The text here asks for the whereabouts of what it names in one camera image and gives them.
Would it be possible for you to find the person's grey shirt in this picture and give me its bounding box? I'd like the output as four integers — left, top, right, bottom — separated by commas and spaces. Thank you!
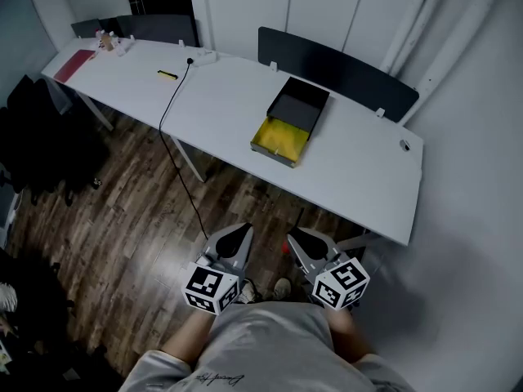
118, 300, 418, 392

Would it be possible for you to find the long dark desk divider panel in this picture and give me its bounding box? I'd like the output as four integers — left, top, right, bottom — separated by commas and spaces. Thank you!
257, 25, 420, 124

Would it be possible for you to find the person's left shoe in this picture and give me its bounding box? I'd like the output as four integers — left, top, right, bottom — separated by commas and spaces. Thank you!
236, 278, 262, 305

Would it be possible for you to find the person's shoe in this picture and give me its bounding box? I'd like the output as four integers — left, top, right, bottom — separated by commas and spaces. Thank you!
236, 278, 262, 305
271, 278, 293, 301

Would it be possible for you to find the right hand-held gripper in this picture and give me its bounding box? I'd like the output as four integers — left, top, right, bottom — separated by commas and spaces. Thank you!
286, 227, 371, 313

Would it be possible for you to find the person's right forearm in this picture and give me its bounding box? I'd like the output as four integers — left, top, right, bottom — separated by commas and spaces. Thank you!
326, 306, 377, 363

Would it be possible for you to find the red notebook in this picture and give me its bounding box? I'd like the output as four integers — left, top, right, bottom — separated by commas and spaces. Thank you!
52, 49, 96, 84

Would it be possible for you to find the person's right shoe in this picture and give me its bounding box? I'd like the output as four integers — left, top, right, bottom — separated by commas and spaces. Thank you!
271, 278, 293, 301

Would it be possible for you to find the yellow tray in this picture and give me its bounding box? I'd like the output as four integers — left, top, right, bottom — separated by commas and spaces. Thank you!
250, 116, 314, 169

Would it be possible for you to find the clear plastic bottle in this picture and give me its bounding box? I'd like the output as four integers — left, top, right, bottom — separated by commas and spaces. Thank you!
97, 30, 116, 52

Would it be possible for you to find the person's left forearm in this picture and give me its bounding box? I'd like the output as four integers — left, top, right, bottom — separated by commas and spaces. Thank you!
161, 310, 216, 367

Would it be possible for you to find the white power strip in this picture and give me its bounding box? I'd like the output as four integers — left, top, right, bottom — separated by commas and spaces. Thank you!
191, 49, 217, 67

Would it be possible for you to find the white wall pipe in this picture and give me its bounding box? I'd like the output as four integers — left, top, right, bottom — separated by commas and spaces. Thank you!
379, 0, 449, 77

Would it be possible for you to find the black office chair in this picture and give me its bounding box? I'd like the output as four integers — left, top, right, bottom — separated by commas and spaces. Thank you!
0, 73, 111, 207

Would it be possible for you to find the black power cable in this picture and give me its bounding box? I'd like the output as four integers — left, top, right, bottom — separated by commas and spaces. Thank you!
158, 57, 210, 239

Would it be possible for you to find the small dark desk divider panel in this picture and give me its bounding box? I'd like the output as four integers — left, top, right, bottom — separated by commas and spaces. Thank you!
70, 17, 103, 39

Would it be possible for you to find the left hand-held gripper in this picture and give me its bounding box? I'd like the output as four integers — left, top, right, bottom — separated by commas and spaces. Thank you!
181, 222, 255, 316

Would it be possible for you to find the black box with grey foam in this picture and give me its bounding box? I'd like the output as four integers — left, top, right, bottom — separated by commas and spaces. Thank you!
266, 76, 331, 132

